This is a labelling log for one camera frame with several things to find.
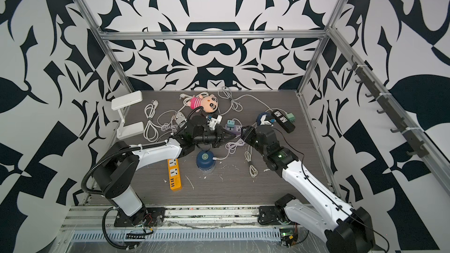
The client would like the orange power strip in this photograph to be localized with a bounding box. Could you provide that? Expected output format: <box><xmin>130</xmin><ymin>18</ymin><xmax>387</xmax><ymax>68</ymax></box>
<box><xmin>167</xmin><ymin>159</ymin><xmax>182</xmax><ymax>192</ymax></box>

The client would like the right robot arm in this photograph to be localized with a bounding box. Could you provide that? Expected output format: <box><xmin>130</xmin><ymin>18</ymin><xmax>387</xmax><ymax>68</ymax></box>
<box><xmin>241</xmin><ymin>125</ymin><xmax>376</xmax><ymax>253</ymax></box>

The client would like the white desk lamp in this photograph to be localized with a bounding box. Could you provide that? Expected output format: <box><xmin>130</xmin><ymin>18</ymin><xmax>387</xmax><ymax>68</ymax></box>
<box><xmin>111</xmin><ymin>90</ymin><xmax>145</xmax><ymax>141</ymax></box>

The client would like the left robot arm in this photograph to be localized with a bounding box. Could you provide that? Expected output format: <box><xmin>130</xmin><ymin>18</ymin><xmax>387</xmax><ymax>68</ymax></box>
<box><xmin>81</xmin><ymin>115</ymin><xmax>236</xmax><ymax>218</ymax></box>

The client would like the white bundled power cord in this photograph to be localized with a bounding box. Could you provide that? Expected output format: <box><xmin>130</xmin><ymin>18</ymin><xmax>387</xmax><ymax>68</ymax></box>
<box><xmin>143</xmin><ymin>100</ymin><xmax>159</xmax><ymax>143</ymax></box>

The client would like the plush doll pink shirt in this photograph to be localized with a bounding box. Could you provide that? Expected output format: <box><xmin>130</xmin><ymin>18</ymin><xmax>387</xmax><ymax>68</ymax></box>
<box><xmin>186</xmin><ymin>94</ymin><xmax>219</xmax><ymax>113</ymax></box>

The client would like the purple power strip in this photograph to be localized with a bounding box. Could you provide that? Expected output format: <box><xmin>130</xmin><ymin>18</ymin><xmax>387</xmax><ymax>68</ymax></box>
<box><xmin>227</xmin><ymin>125</ymin><xmax>242</xmax><ymax>137</ymax></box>

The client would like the green adapter on black strip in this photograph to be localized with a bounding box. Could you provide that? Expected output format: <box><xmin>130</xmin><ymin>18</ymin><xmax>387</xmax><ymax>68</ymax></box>
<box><xmin>287</xmin><ymin>113</ymin><xmax>296</xmax><ymax>123</ymax></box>

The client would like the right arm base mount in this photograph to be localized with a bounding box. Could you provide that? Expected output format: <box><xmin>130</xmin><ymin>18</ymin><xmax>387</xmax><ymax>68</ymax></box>
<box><xmin>258</xmin><ymin>206</ymin><xmax>291</xmax><ymax>226</ymax></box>

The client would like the black power strip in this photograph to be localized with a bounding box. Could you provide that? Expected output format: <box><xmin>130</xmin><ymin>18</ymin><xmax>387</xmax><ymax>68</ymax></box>
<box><xmin>271</xmin><ymin>110</ymin><xmax>295</xmax><ymax>133</ymax></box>

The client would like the lavender USB cable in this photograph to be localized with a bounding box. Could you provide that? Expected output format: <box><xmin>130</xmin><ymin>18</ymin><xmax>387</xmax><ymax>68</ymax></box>
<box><xmin>214</xmin><ymin>139</ymin><xmax>247</xmax><ymax>162</ymax></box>

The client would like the teal USB charger adapter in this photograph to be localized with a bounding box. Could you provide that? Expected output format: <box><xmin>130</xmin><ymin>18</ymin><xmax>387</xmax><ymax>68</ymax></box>
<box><xmin>226</xmin><ymin>119</ymin><xmax>236</xmax><ymax>129</ymax></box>

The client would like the wall hook rack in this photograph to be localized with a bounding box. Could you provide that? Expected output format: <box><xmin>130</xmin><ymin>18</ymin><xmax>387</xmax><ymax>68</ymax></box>
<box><xmin>348</xmin><ymin>55</ymin><xmax>430</xmax><ymax>158</ymax></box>

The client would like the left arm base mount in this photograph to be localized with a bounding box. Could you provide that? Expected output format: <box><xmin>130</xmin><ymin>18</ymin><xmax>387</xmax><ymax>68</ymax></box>
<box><xmin>114</xmin><ymin>207</ymin><xmax>166</xmax><ymax>227</ymax></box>

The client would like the purple strip white cord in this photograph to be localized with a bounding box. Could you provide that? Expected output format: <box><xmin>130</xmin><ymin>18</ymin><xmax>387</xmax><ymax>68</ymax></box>
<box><xmin>203</xmin><ymin>87</ymin><xmax>275</xmax><ymax>127</ymax></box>

